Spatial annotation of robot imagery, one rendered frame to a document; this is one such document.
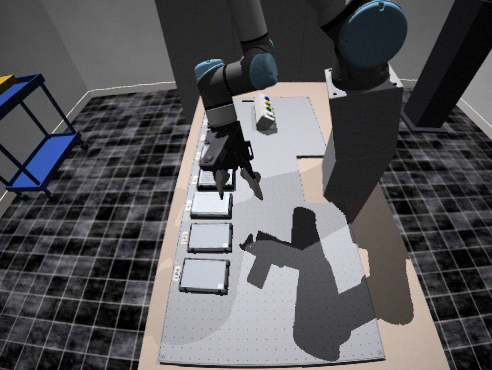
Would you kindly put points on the white button panel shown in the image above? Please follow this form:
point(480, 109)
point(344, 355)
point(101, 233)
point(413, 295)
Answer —
point(263, 112)

